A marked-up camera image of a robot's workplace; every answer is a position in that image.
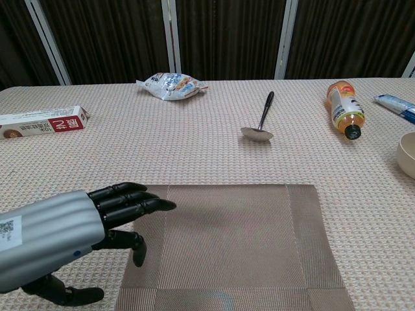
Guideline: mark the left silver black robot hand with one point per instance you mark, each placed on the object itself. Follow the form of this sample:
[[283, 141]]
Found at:
[[58, 223]]

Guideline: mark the brown woven placemat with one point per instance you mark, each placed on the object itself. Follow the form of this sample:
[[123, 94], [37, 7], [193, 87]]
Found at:
[[227, 246]]

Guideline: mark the cream round bowl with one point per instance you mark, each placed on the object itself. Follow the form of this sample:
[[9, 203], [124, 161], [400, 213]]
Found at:
[[407, 155]]

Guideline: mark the beige pink woven tablecloth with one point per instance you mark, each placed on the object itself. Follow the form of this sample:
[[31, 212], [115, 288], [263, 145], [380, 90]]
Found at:
[[65, 162]]

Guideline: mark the long white red box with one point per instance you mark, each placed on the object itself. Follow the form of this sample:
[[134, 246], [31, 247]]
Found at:
[[42, 123]]

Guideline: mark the white blue snack bag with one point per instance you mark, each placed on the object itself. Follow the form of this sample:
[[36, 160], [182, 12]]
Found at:
[[172, 85]]

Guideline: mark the dark curtain panel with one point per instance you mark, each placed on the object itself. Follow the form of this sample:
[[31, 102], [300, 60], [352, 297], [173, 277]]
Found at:
[[107, 39], [227, 35], [16, 42], [350, 35]]

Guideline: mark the orange drink plastic bottle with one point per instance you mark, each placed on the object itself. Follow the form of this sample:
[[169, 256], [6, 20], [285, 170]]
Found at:
[[345, 107]]

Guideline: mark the blue white toothpaste tube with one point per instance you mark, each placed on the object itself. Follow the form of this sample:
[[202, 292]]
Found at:
[[397, 105]]

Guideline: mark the grey metal screen post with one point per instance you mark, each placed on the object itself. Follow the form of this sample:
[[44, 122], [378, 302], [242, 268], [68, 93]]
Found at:
[[170, 39], [286, 39], [48, 42], [410, 68]]

